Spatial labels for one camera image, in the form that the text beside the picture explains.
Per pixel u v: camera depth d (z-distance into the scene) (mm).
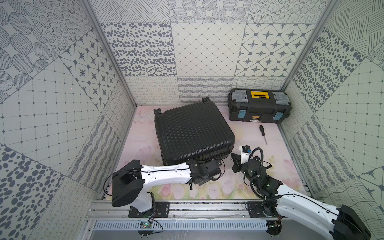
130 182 414
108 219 732
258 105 998
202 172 596
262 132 1039
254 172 603
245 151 689
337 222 429
